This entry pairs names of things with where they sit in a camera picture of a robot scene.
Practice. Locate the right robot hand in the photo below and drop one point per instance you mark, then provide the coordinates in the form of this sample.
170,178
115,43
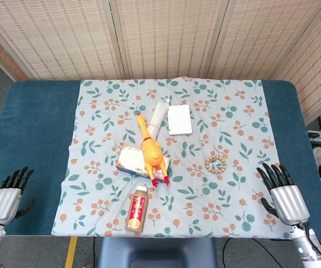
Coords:
287,201

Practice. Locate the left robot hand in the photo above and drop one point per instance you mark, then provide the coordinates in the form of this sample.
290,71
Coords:
2,204

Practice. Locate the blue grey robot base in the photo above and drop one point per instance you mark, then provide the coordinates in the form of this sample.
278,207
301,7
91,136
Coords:
156,252

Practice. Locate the yellow floor tape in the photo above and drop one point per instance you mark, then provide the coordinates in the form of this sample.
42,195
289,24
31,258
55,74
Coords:
71,251

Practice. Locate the floral patterned cloth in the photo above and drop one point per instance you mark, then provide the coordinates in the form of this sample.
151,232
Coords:
177,195

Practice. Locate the brown drink bottle red label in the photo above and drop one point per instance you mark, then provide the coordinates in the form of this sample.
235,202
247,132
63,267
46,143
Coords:
136,212

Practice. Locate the white flat rectangular box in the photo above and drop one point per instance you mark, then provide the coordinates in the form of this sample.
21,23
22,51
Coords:
179,120

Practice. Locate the yellow rubber chicken toy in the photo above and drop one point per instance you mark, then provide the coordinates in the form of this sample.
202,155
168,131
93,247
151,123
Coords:
151,150

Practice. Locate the bundle of white sticks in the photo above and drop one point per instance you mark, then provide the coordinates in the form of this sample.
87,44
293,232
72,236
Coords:
157,117

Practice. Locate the woven folding screen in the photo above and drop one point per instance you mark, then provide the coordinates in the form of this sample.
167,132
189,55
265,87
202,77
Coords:
160,36

